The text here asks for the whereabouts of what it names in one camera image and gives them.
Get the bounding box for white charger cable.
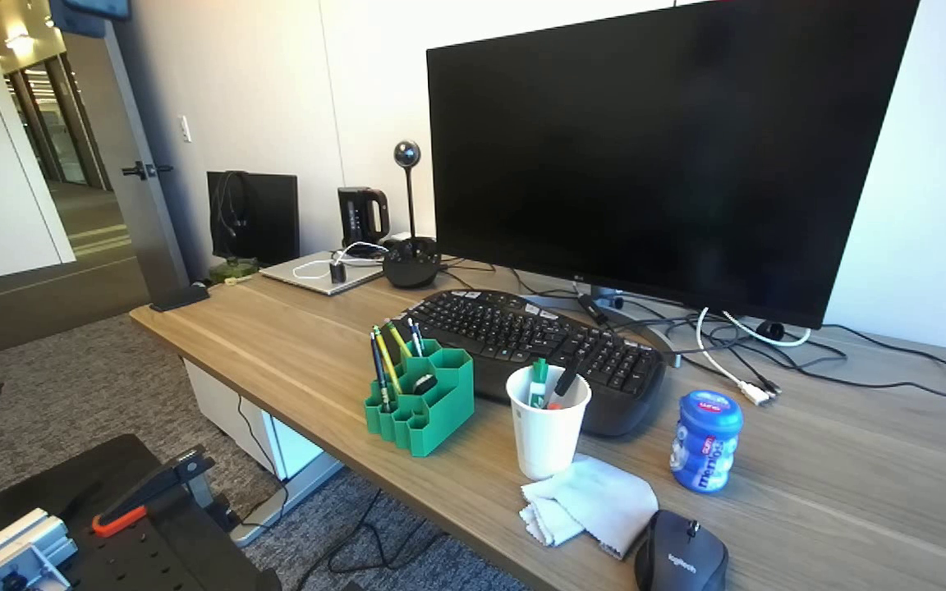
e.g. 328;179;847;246
288;238;392;289

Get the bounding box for green marker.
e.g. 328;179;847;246
526;355;551;411

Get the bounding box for black electric kettle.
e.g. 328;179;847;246
337;185;393;248

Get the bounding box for grey door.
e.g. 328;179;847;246
55;0;195;301

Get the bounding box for aluminium profile rail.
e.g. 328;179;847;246
0;505;84;591

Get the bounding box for white desk foot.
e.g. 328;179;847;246
181;359;349;548

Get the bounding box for black floor cables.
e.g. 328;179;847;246
232;397;435;591

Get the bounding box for green honeycomb pen rack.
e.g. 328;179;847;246
361;339;481;461

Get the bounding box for yellow pencil pink eraser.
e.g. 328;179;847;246
387;319;419;360

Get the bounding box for silver closed laptop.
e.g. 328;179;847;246
257;246;387;297

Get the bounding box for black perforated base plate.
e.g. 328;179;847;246
0;433;287;591

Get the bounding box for black computer mouse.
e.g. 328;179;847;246
631;505;732;591

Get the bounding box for black webcam on stand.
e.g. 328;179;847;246
381;138;446;292

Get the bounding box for small black monitor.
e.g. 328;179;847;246
204;168;304;272

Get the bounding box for blue gum container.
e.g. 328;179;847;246
666;387;745;497

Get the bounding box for white crumpled cloth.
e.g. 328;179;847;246
516;454;664;561

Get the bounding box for black clamp orange trigger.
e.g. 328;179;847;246
89;443;243;543

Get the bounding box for white cable with plug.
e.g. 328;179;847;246
695;306;782;411

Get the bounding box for dark blue pen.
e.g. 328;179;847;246
367;329;392;415

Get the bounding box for black monitor cables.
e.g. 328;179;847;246
601;289;946;405

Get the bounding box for black door handle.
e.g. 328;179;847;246
120;156;178;185

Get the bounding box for large black monitor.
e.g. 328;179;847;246
425;0;924;331

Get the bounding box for white paper cup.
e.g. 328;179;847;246
502;360;597;484

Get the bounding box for black marker grey barrel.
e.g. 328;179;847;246
551;359;585;405

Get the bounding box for black keyboard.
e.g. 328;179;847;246
387;287;674;440

